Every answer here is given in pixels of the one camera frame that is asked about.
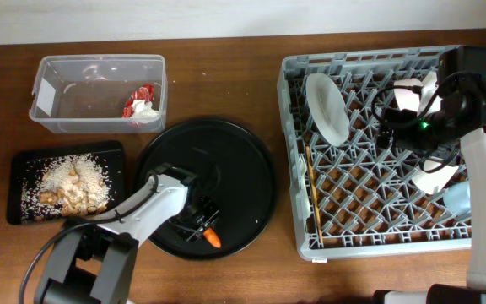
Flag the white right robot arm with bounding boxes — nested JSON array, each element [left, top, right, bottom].
[[373, 46, 486, 303]]

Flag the clear plastic bin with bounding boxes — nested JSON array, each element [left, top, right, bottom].
[[29, 54, 168, 133]]

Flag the white plastic fork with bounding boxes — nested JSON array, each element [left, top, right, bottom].
[[298, 153, 311, 220]]

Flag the wooden chopstick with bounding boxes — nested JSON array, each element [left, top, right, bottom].
[[305, 146, 323, 246]]

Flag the rice and shell scraps pile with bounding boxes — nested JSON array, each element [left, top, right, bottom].
[[20, 154, 117, 223]]

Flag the black rectangular tray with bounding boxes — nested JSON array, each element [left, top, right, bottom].
[[6, 140, 126, 225]]

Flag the grey dishwasher rack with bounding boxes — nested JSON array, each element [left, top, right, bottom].
[[277, 46, 471, 263]]

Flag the pink bowl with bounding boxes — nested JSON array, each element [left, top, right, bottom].
[[393, 79, 422, 111]]

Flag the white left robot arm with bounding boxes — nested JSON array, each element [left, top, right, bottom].
[[34, 164, 221, 303]]

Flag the grey plate with food scraps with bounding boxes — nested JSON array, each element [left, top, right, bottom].
[[305, 73, 350, 146]]

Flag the cream paper cup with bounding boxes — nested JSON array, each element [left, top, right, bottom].
[[412, 166, 459, 195]]

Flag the round black tray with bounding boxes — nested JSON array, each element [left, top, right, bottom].
[[132, 118, 278, 260]]

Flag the light blue plastic cup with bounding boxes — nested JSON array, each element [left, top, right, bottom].
[[443, 181, 471, 215]]

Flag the orange carrot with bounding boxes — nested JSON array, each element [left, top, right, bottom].
[[202, 227, 221, 248]]

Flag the red and white wrapper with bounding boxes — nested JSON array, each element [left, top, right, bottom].
[[121, 84, 159, 125]]

